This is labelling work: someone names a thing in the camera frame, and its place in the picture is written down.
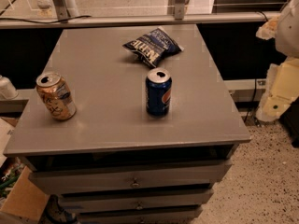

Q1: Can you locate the dented orange soda can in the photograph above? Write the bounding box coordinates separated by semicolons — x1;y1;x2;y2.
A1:
36;72;77;120

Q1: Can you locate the white cylindrical object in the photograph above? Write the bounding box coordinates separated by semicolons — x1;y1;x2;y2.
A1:
0;76;18;99

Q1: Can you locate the cardboard box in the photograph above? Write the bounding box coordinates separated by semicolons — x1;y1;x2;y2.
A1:
0;119;50;224

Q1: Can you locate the blue Pepsi can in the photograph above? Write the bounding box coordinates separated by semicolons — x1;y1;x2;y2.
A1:
146;67;172;116

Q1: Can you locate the black cable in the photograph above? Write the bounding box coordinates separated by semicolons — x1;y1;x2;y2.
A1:
0;14;93;24

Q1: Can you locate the dark blue chip bag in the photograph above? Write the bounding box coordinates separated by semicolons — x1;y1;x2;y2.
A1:
122;26;184;68

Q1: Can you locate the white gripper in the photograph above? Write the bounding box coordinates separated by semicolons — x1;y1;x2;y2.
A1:
255;0;299;122

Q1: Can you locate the grey drawer cabinet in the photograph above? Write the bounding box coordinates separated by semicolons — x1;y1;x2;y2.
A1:
5;25;250;224

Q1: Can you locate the grey metal rail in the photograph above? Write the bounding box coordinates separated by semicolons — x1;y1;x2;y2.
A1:
0;11;280;29

